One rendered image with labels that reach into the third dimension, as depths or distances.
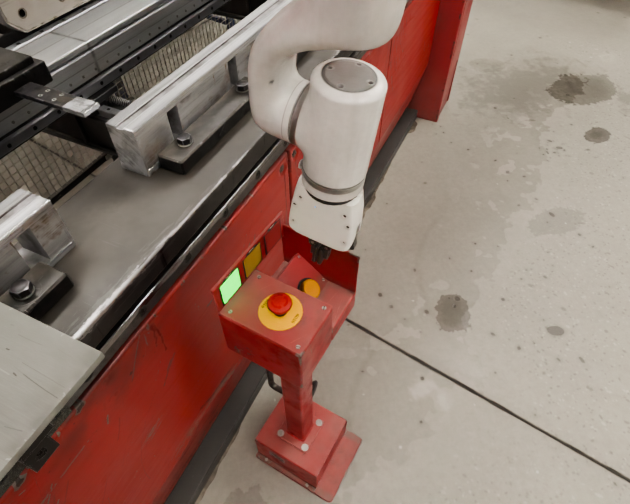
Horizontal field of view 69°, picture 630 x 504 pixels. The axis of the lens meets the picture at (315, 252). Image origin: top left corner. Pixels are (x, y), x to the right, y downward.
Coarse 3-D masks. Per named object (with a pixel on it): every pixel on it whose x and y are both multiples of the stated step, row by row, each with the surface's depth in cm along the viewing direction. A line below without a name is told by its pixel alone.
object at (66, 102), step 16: (0, 48) 79; (0, 64) 76; (16, 64) 76; (32, 64) 78; (0, 80) 74; (16, 80) 76; (32, 80) 78; (48, 80) 81; (0, 96) 74; (16, 96) 77; (32, 96) 75; (48, 96) 75; (64, 96) 75; (0, 112) 75; (80, 112) 72
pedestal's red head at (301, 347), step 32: (288, 256) 90; (352, 256) 79; (256, 288) 78; (288, 288) 78; (320, 288) 87; (352, 288) 86; (224, 320) 75; (256, 320) 74; (320, 320) 74; (256, 352) 78; (288, 352) 71; (320, 352) 80
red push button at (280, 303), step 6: (276, 294) 73; (282, 294) 73; (270, 300) 73; (276, 300) 73; (282, 300) 73; (288, 300) 73; (270, 306) 72; (276, 306) 72; (282, 306) 72; (288, 306) 72; (276, 312) 72; (282, 312) 72
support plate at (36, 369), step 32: (0, 320) 48; (32, 320) 48; (0, 352) 46; (32, 352) 46; (64, 352) 46; (96, 352) 46; (0, 384) 43; (32, 384) 43; (64, 384) 43; (0, 416) 42; (32, 416) 42; (0, 448) 40; (0, 480) 39
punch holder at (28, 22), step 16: (0, 0) 49; (16, 0) 50; (32, 0) 52; (48, 0) 53; (64, 0) 55; (80, 0) 57; (0, 16) 49; (16, 16) 51; (32, 16) 52; (48, 16) 54; (0, 32) 52
